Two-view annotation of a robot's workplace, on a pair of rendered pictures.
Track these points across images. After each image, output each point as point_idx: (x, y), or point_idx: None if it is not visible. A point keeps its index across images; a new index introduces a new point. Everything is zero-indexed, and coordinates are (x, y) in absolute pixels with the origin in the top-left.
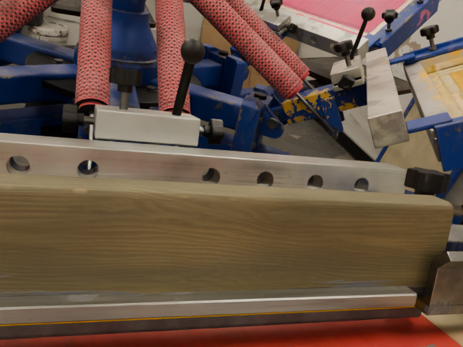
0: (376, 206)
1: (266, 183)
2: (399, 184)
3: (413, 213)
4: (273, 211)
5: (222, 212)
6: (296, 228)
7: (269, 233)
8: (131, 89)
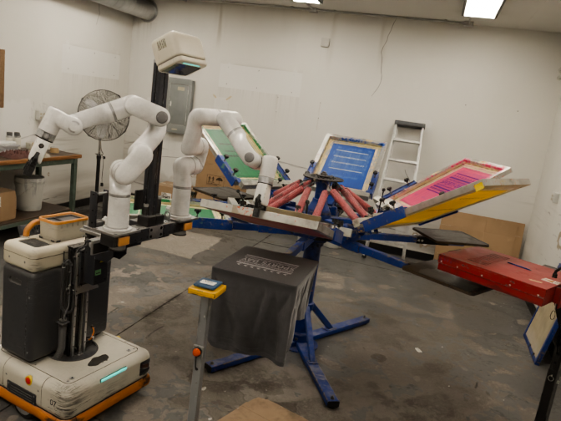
0: (309, 215)
1: None
2: (349, 231)
3: (314, 216)
4: (295, 213)
5: (290, 212)
6: (298, 215)
7: (295, 215)
8: (298, 209)
